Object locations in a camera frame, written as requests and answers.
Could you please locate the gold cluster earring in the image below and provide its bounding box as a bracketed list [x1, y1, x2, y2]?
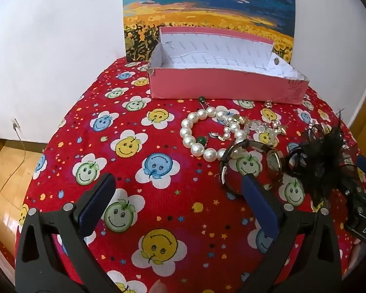
[274, 122, 290, 136]

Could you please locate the thin grey power cable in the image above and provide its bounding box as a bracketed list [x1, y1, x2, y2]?
[0, 125, 27, 208]

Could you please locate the black strap gold wristwatch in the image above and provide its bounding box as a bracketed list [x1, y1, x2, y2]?
[219, 139, 285, 199]

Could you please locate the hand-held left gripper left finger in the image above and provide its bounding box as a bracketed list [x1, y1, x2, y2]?
[15, 173, 122, 293]

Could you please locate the red smiley flower tablecloth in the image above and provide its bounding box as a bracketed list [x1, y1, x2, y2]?
[15, 56, 366, 293]

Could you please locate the white pearl bracelet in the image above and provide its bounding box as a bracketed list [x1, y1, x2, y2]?
[180, 106, 251, 163]

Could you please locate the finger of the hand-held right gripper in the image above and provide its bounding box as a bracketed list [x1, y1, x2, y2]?
[338, 178, 365, 197]
[355, 155, 366, 187]

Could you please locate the pink cardboard box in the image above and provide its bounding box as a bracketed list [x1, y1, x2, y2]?
[146, 26, 310, 105]

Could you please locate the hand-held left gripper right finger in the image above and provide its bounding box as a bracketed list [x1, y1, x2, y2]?
[241, 174, 342, 293]

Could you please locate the black feather hair clip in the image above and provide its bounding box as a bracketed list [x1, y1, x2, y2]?
[285, 108, 359, 205]

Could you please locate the gold pearl drop earring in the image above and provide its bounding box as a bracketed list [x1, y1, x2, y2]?
[232, 114, 251, 126]

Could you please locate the clear bead bracelet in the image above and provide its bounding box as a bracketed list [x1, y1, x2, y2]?
[247, 118, 283, 145]

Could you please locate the sunflower field painting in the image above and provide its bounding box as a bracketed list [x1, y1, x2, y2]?
[122, 0, 294, 64]

